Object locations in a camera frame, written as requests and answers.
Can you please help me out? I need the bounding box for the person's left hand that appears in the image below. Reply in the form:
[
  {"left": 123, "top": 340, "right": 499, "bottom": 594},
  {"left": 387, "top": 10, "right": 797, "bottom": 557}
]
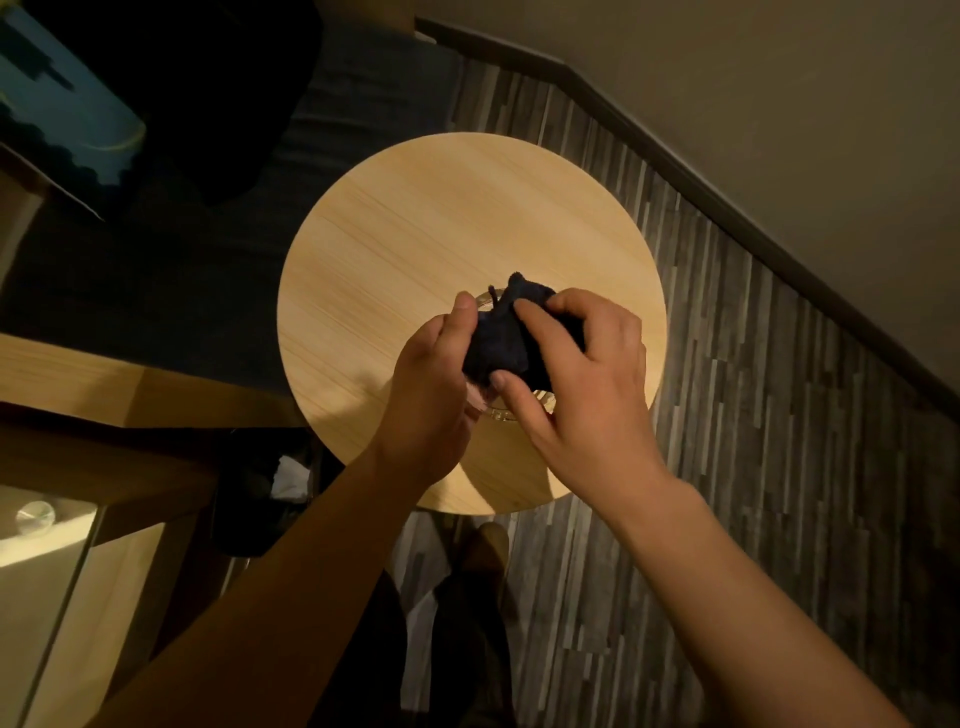
[{"left": 372, "top": 290, "right": 489, "bottom": 485}]

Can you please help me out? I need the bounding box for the person's right hand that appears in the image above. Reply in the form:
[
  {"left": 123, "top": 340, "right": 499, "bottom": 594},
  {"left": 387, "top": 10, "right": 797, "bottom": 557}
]
[{"left": 488, "top": 288, "right": 669, "bottom": 519}]

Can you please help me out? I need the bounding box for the clear glass ashtray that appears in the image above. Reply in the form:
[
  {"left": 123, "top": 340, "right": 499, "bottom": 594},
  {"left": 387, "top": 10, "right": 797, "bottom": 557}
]
[{"left": 464, "top": 288, "right": 560, "bottom": 423}]

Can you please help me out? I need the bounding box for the black cloth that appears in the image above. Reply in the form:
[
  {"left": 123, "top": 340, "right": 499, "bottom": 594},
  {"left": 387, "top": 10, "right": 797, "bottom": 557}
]
[{"left": 461, "top": 271, "right": 586, "bottom": 395}]

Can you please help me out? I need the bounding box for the glass-top bedside table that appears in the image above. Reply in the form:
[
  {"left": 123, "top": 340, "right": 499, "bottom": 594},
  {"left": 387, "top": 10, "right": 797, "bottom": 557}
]
[{"left": 0, "top": 483, "right": 219, "bottom": 728}]

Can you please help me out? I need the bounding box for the person's right forearm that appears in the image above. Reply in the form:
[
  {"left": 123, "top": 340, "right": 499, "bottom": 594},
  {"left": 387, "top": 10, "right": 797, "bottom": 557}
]
[{"left": 599, "top": 472, "right": 913, "bottom": 728}]

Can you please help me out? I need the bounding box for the person's left forearm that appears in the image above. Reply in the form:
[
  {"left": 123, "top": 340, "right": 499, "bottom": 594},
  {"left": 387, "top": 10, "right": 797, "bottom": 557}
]
[{"left": 86, "top": 442, "right": 444, "bottom": 728}]

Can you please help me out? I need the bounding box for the person's right shoe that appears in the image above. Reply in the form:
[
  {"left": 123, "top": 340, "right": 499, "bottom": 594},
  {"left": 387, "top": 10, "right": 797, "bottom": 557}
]
[{"left": 457, "top": 522, "right": 511, "bottom": 583}]

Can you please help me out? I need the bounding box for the round wooden table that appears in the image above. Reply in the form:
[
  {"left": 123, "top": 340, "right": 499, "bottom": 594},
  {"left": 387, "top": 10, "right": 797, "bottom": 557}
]
[{"left": 277, "top": 132, "right": 669, "bottom": 517}]

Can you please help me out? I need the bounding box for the black trash bin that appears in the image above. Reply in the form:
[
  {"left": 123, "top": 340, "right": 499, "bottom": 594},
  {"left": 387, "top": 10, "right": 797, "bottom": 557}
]
[{"left": 209, "top": 431, "right": 324, "bottom": 560}]

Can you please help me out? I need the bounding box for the dark grey sofa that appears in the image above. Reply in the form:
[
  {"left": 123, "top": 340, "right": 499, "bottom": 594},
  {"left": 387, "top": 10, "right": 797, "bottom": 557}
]
[{"left": 0, "top": 22, "right": 466, "bottom": 395}]

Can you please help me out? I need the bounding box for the black cushion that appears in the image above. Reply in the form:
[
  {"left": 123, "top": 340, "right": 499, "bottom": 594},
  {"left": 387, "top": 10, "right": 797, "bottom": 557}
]
[{"left": 22, "top": 0, "right": 325, "bottom": 205}]

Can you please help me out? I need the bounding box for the round metal glass standoff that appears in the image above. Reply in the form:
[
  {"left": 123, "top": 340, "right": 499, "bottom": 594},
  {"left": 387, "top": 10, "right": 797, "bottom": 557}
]
[{"left": 16, "top": 500, "right": 58, "bottom": 538}]

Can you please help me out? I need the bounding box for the blue yellow patterned cushion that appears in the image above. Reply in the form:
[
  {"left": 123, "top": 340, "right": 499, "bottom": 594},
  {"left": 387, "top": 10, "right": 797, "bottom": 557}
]
[{"left": 0, "top": 3, "right": 149, "bottom": 220}]

